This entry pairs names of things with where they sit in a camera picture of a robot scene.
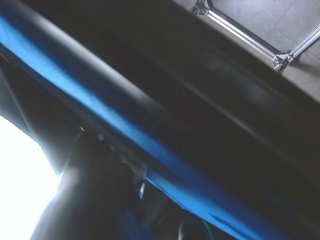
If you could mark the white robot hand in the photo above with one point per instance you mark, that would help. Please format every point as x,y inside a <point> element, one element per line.
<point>95,190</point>

